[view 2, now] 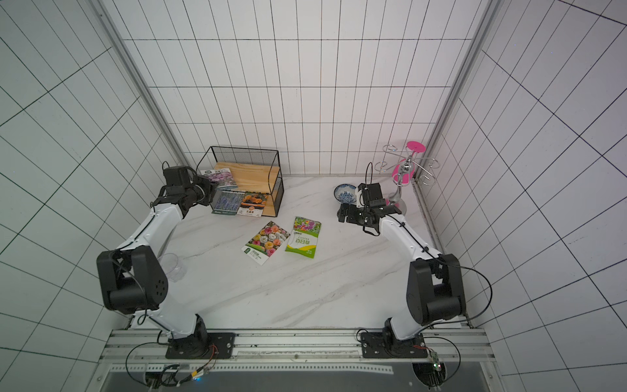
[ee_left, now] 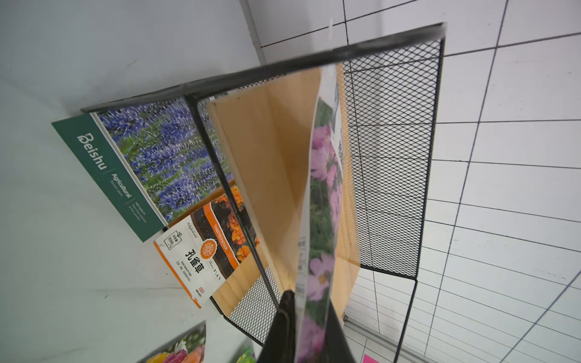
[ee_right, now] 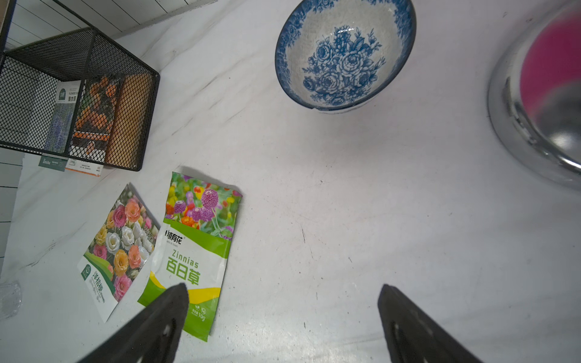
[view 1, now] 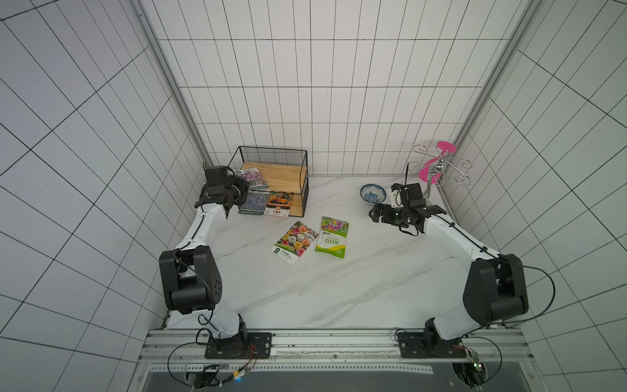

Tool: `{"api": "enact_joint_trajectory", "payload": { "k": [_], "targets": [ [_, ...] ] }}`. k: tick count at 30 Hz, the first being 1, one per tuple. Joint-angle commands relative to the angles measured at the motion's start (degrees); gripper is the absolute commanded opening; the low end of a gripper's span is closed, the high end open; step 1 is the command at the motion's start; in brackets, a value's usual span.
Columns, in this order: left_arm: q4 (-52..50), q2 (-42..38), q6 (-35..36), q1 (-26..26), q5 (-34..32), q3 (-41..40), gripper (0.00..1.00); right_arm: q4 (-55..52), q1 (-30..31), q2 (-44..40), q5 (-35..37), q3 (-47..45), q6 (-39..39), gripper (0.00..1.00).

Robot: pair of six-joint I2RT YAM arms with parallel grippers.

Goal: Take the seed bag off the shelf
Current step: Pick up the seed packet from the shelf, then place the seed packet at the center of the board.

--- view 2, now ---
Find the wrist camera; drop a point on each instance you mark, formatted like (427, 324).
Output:
(370, 195)
(178, 176)

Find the black wire mesh shelf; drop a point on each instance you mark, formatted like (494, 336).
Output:
(255, 170)

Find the clear drinking glass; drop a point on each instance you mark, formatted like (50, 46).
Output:
(173, 267)

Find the lavender seed bag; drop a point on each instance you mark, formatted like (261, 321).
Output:
(227, 202)

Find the colourful ranunculus seed bag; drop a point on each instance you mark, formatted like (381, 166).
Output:
(265, 243)

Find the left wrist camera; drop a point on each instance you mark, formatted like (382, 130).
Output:
(178, 176)

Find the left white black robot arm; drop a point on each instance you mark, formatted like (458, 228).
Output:
(133, 281)

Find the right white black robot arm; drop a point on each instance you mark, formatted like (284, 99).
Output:
(435, 292)

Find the orange marigold seed bag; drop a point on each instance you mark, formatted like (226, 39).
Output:
(253, 204)

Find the purple flower seed bag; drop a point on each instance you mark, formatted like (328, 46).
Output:
(222, 178)

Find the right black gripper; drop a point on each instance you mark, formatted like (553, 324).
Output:
(350, 213)

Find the blue white floral bowl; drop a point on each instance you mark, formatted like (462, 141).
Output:
(345, 194)

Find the chrome pink cup rack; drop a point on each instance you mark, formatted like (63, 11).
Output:
(413, 165)

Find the green zinnias seed bag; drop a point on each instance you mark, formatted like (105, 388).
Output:
(304, 237)

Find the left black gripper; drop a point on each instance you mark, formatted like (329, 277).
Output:
(206, 200)

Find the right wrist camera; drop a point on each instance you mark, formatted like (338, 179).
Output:
(370, 195)

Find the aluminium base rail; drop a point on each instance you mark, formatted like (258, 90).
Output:
(143, 351)

